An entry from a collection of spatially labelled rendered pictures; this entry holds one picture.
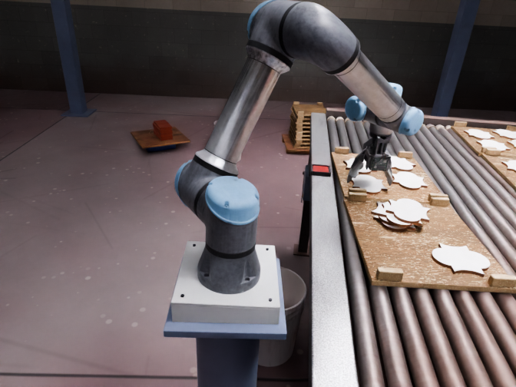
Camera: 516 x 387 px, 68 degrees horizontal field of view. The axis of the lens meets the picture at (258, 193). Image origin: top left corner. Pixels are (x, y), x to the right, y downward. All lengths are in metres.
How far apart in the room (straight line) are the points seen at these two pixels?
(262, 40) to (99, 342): 1.65
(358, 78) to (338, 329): 0.55
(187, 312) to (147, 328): 1.25
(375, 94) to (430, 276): 0.46
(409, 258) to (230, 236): 0.49
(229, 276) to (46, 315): 1.59
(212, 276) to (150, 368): 1.14
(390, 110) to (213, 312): 0.65
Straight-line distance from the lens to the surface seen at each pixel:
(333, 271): 1.00
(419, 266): 1.07
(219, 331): 0.89
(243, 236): 0.83
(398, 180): 1.48
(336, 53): 0.85
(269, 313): 0.89
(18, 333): 2.31
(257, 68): 0.91
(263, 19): 0.93
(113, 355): 2.05
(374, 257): 1.05
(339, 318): 0.89
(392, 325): 0.90
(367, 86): 0.96
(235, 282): 0.88
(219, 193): 0.81
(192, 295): 0.89
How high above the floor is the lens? 1.53
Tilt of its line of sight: 28 degrees down
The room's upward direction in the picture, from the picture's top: 3 degrees clockwise
